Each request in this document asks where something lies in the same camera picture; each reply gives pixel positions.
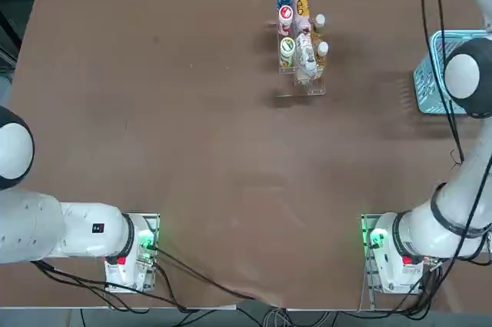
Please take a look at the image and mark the amber juice bottle white cap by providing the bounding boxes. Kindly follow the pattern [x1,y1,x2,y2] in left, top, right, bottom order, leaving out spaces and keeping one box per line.
[315,41,331,75]
[311,13,327,42]

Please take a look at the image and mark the clear acrylic stepped shelf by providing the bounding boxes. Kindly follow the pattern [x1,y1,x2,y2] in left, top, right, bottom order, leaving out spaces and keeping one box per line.
[274,0,327,98]

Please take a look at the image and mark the light blue plastic basket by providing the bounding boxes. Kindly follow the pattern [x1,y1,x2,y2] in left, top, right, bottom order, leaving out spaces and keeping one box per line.
[413,29,492,115]

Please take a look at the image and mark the green lidded white cup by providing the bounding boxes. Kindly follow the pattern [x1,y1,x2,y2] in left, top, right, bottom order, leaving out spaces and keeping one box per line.
[279,36,297,68]

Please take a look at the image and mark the red lidded white cup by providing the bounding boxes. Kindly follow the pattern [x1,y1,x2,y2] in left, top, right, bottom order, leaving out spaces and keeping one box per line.
[278,5,295,36]

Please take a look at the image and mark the pink snack packet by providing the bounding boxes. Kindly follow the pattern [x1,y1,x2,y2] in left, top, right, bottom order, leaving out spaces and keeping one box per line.
[292,0,313,34]

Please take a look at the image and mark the black base cable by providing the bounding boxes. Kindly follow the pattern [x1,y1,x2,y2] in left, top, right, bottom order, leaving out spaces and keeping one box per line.
[152,245,266,302]

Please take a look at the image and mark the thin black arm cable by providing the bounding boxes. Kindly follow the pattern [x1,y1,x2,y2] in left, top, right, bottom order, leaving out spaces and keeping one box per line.
[417,0,467,165]

